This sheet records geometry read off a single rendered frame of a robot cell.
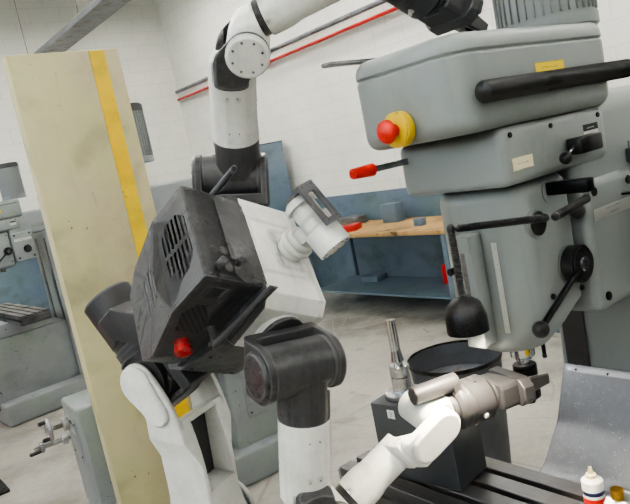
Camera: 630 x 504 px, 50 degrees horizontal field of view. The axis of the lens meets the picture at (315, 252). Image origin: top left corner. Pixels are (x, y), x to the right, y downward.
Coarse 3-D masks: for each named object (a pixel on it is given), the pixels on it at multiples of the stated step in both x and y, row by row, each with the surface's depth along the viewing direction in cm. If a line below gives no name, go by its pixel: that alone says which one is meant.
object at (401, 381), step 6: (390, 372) 161; (396, 372) 159; (402, 372) 159; (408, 372) 160; (396, 378) 160; (402, 378) 159; (408, 378) 160; (396, 384) 160; (402, 384) 160; (408, 384) 160; (396, 390) 160; (402, 390) 160
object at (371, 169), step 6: (390, 162) 125; (396, 162) 125; (402, 162) 126; (354, 168) 119; (360, 168) 120; (366, 168) 120; (372, 168) 121; (378, 168) 123; (384, 168) 124; (390, 168) 125; (354, 174) 119; (360, 174) 119; (366, 174) 120; (372, 174) 121
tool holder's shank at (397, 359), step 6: (390, 324) 159; (390, 330) 159; (396, 330) 159; (390, 336) 159; (396, 336) 159; (390, 342) 160; (396, 342) 159; (390, 348) 160; (396, 348) 159; (396, 354) 160; (396, 360) 160; (402, 360) 160
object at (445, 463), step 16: (416, 384) 164; (384, 400) 162; (384, 416) 160; (400, 416) 157; (384, 432) 161; (400, 432) 158; (464, 432) 152; (480, 432) 156; (448, 448) 149; (464, 448) 151; (480, 448) 156; (432, 464) 153; (448, 464) 150; (464, 464) 151; (480, 464) 156; (416, 480) 158; (432, 480) 155; (448, 480) 151; (464, 480) 151
